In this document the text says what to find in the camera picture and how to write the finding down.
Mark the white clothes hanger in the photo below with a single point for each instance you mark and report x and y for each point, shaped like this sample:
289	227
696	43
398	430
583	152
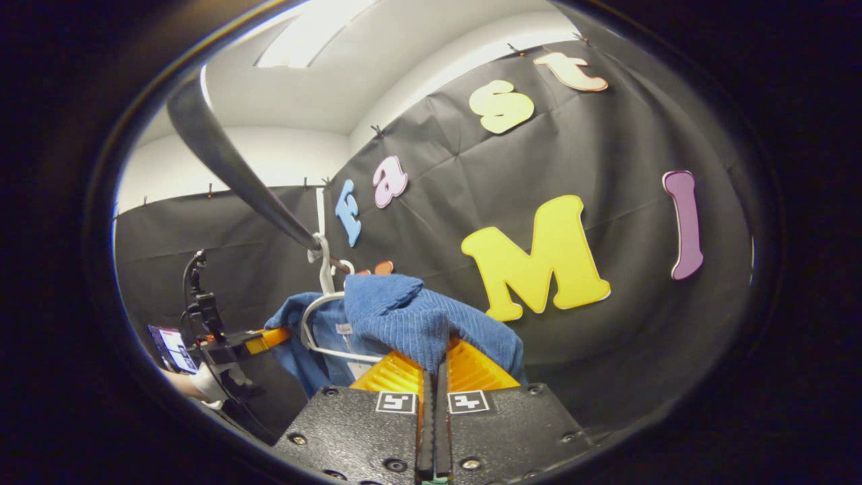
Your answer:
347	263
326	269

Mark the black backdrop cloth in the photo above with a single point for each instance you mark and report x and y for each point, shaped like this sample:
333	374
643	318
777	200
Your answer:
606	168

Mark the ceiling light panel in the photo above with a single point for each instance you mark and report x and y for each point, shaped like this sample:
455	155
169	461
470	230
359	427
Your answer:
303	37

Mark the black clothes rack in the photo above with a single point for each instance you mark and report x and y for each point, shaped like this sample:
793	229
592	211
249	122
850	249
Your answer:
229	168

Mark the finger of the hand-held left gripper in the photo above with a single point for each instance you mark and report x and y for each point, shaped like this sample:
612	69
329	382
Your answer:
266	340

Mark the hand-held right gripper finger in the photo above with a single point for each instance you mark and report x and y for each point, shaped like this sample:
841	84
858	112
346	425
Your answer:
425	431
442	431

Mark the laptop screen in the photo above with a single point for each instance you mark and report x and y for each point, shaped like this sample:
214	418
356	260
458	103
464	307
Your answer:
172	349

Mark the blue jacket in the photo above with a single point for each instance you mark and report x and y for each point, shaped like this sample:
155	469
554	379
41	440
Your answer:
404	316

